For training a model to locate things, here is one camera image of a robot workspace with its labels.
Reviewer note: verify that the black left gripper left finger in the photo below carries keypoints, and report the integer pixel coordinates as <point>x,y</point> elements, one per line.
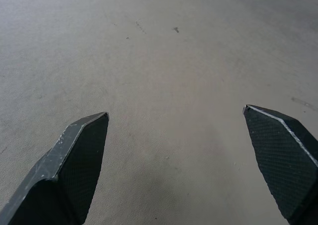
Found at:
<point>72,170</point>

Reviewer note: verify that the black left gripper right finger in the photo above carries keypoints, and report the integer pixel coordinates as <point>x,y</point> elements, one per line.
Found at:
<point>280,160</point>

